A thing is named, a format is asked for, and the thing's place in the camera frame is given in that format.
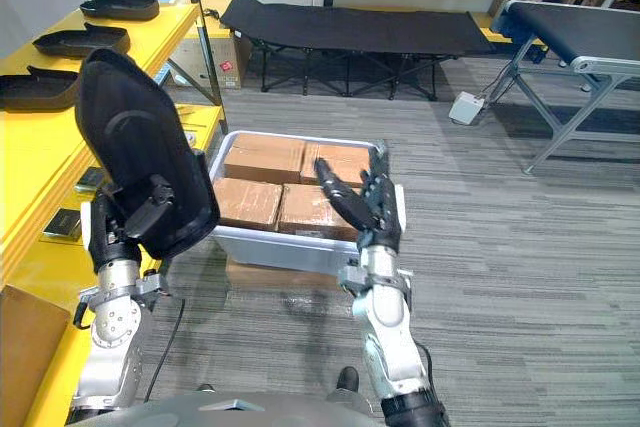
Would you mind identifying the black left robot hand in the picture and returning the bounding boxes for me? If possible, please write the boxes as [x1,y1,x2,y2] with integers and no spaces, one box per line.
[80,174,175,274]

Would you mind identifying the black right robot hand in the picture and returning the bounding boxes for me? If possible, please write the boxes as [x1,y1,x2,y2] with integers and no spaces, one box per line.
[313,139,406,251]

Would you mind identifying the black plastic housing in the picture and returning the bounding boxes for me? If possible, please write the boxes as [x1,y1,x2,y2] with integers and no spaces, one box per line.
[32,21,132,60]
[0,65,81,112]
[79,0,161,22]
[74,48,221,261]

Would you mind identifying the short yellow shelf board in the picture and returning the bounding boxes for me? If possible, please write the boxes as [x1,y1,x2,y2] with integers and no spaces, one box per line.
[469,11,547,46]

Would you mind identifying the brown cardboard box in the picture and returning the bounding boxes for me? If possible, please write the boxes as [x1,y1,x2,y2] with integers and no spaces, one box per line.
[277,183,364,243]
[299,141,374,189]
[223,132,307,185]
[212,177,284,232]

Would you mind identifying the small metal plate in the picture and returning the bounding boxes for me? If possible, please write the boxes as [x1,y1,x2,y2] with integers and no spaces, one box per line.
[41,208,83,242]
[74,166,108,194]

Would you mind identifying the flat metal parts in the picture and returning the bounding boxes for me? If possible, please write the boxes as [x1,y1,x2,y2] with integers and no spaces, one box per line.
[172,103,212,131]

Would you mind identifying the white plastic bin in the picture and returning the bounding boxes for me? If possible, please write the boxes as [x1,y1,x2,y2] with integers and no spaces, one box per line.
[206,130,407,278]

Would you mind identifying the white foot pedal box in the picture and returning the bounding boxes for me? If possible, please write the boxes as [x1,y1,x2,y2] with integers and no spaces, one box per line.
[448,90,486,126]

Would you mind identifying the cardboard box with red label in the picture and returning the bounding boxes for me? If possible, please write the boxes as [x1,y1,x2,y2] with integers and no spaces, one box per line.
[167,30,252,91]

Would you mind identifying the large plain cardboard box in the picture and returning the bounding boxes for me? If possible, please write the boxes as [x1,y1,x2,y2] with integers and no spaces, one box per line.
[0,284,71,427]

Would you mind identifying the black folding cot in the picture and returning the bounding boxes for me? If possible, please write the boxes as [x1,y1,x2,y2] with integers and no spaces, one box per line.
[219,0,497,101]

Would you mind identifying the grey robot torso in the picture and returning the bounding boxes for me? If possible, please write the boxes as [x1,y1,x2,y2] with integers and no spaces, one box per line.
[64,390,382,427]

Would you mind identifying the conveyor belt table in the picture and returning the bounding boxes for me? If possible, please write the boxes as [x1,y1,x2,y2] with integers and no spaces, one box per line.
[491,0,640,176]

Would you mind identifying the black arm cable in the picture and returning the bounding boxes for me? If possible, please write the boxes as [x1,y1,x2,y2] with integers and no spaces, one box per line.
[143,298,187,403]

